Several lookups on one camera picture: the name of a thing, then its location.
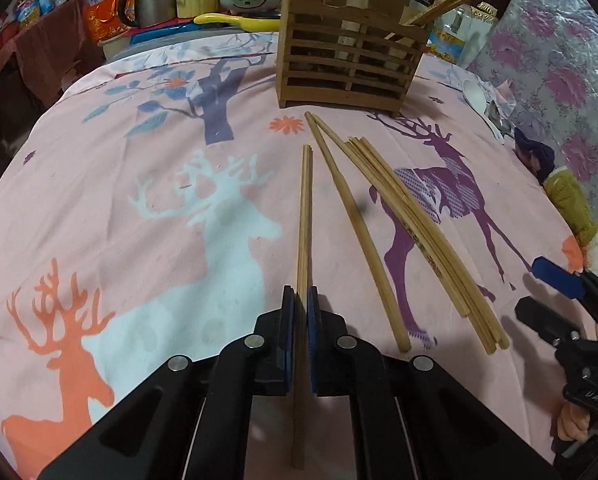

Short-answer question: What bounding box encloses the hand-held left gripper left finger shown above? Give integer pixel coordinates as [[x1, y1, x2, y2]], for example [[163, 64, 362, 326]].
[[36, 284, 297, 480]]

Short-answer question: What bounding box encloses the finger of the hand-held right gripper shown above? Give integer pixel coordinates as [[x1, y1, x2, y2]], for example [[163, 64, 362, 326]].
[[514, 296, 583, 349], [532, 256, 598, 322]]

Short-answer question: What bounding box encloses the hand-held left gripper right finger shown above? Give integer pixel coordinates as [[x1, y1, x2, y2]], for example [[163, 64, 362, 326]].
[[305, 285, 564, 480]]

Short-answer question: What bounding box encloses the pile of wooden chopsticks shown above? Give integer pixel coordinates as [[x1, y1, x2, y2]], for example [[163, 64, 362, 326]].
[[304, 110, 511, 356]]

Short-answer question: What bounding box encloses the wooden slatted chopstick holder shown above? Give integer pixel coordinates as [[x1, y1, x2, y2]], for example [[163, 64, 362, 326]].
[[278, 0, 431, 113]]

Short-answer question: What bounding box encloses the person's right hand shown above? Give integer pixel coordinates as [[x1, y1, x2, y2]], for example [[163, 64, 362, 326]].
[[558, 402, 598, 442]]

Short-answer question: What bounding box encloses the yellow plush cloth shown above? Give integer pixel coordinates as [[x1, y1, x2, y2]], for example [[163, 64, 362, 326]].
[[543, 167, 598, 272]]

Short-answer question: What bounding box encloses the dark purple cloth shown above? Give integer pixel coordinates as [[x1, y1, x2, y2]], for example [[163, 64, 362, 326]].
[[514, 127, 556, 182]]

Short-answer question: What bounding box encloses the metal spoon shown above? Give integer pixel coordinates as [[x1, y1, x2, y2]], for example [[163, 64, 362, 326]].
[[486, 100, 516, 142]]

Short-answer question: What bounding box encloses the white plastic spoon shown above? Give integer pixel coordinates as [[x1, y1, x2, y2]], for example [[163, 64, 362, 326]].
[[462, 80, 503, 139]]

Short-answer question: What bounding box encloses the white carton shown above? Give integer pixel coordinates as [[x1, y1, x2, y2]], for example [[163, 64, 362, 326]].
[[469, 2, 501, 27]]

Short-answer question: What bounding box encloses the yellow frying pan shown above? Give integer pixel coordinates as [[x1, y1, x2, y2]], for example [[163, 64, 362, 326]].
[[194, 12, 286, 32]]

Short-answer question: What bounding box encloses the blue board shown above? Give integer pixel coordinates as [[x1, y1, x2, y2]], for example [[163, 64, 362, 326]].
[[129, 20, 230, 45]]

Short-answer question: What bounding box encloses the white bucket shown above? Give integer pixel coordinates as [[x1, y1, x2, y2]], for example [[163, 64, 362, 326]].
[[101, 35, 130, 60]]

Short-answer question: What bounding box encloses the red gift box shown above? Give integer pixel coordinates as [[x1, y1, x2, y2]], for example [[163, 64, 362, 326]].
[[86, 0, 130, 44]]

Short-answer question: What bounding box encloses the table with red cover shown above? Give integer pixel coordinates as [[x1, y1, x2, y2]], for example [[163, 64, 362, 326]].
[[0, 0, 90, 111]]

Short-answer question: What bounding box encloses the yellow cooking oil jug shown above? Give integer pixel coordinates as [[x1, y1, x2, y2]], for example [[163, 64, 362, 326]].
[[16, 0, 42, 27]]

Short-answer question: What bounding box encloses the floral plastic wall sheet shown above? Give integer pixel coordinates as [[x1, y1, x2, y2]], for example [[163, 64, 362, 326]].
[[459, 0, 598, 281]]

